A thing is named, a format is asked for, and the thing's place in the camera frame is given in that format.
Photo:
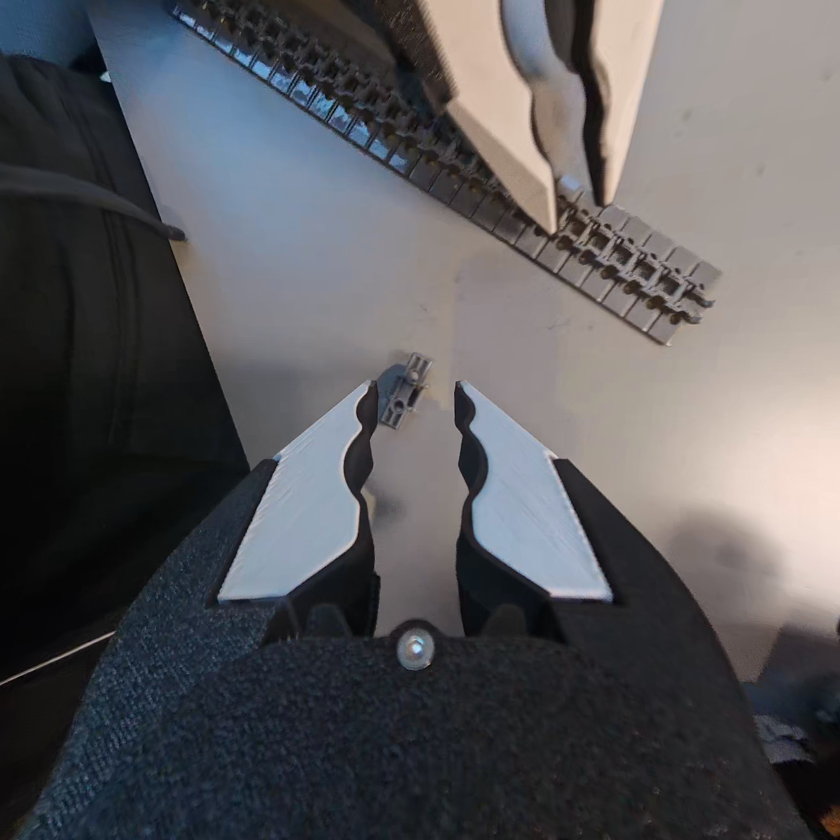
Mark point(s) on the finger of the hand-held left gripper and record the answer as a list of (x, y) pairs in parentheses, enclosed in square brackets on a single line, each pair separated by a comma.
[(623, 65), (492, 98)]

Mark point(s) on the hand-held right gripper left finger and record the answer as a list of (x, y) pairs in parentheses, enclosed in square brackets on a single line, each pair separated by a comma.
[(295, 525)]

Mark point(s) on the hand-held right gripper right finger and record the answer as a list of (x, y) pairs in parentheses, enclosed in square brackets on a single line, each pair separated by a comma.
[(538, 525)]

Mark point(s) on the grey track link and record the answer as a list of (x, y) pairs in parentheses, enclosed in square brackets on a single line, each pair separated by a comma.
[(400, 394)]

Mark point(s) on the light grey desk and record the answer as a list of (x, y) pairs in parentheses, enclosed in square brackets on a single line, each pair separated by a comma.
[(295, 262)]

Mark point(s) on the black yellow toy brick vehicle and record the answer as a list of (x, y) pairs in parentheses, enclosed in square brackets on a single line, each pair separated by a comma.
[(784, 738)]

